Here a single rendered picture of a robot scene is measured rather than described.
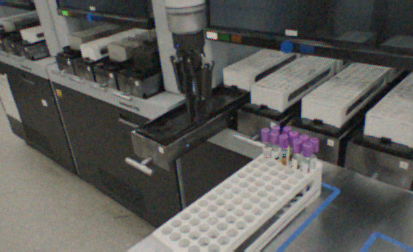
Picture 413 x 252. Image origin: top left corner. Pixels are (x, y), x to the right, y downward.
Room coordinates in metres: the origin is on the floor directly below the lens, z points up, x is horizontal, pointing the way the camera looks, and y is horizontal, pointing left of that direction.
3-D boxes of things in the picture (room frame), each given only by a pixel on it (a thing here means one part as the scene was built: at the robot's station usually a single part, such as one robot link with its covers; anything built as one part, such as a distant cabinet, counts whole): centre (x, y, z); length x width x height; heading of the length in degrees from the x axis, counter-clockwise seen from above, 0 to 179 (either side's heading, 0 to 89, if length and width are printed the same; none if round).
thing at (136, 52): (1.33, 0.18, 0.85); 0.12 x 0.02 x 0.06; 45
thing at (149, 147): (1.03, -0.10, 0.78); 0.73 x 0.14 x 0.09; 134
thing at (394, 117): (0.78, -0.50, 0.83); 0.30 x 0.10 x 0.06; 134
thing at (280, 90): (1.00, -0.28, 0.83); 0.30 x 0.10 x 0.06; 134
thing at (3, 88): (2.22, 1.19, 0.43); 0.27 x 0.02 x 0.36; 44
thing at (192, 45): (0.87, 0.01, 1.00); 0.08 x 0.07 x 0.09; 44
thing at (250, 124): (1.09, -0.38, 0.78); 0.73 x 0.14 x 0.09; 134
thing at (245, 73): (1.15, -0.22, 0.83); 0.30 x 0.10 x 0.06; 134
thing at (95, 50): (1.61, 0.32, 0.83); 0.30 x 0.10 x 0.06; 134
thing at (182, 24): (0.87, 0.01, 1.07); 0.09 x 0.09 x 0.06
